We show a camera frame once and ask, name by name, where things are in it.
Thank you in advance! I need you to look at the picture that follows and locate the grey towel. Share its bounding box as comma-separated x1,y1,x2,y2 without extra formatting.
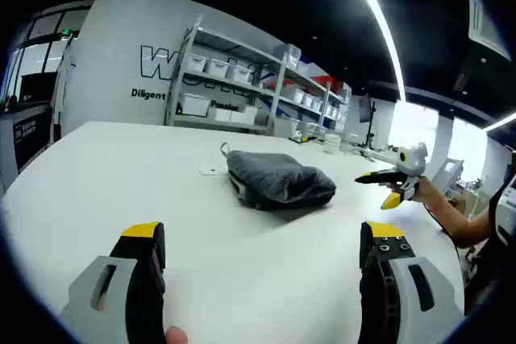
220,142,338,211

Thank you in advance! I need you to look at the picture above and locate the person's right hand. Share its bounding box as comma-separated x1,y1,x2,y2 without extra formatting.
382,176,439,206

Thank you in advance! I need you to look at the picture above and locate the person's left hand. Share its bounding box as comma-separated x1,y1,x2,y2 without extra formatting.
164,325,189,344

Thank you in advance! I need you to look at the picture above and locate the black monitor on stand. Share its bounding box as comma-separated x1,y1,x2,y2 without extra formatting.
357,93,378,147

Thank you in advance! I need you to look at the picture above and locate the short ceiling light strip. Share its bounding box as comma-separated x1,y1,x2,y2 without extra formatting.
482,110,516,132

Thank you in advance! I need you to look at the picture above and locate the person's dark clothing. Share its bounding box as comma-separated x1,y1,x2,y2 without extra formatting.
463,166,516,317

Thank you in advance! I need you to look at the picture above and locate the white chest-worn device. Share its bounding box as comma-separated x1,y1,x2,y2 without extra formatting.
494,189,516,247

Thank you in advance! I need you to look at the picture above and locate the long ceiling light strip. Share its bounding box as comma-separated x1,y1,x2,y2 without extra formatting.
337,0,407,97

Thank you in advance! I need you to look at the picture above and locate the grey metal shelving unit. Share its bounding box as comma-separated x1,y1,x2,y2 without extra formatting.
164,17,352,136

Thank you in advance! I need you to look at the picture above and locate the ceiling air vent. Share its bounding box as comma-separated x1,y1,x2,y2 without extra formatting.
466,0,514,60

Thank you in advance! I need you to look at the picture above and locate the black counter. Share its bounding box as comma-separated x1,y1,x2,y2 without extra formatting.
10,101,56,170

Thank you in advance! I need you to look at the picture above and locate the row of white storage bins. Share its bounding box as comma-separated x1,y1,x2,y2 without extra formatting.
177,44,350,134

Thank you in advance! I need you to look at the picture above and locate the white standing board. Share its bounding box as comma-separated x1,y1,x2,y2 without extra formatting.
50,33,78,144

